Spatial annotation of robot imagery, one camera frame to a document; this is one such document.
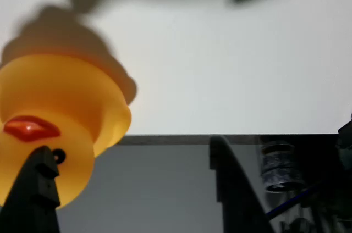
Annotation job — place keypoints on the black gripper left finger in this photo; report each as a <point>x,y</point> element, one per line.
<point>30,202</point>

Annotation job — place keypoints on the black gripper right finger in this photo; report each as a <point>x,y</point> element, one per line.
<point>239,202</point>

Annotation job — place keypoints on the yellow rubber duck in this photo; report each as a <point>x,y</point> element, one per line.
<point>55,87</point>

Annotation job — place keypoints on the blue patterned cylinder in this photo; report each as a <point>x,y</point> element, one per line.
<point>280,167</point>

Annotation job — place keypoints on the thin blue rod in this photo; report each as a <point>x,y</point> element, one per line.
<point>297,197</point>

